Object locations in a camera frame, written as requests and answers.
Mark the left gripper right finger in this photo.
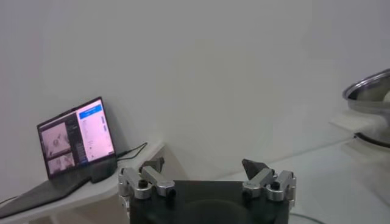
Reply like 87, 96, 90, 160
241, 158, 297, 202

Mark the black laptop power cable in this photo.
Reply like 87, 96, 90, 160
116, 142, 149, 162

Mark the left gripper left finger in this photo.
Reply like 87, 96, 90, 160
118, 156, 177, 201

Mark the black laptop with white window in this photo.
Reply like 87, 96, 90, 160
0, 96, 118, 219

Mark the steel perforated steamer basket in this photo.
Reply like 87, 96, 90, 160
342, 68, 390, 116

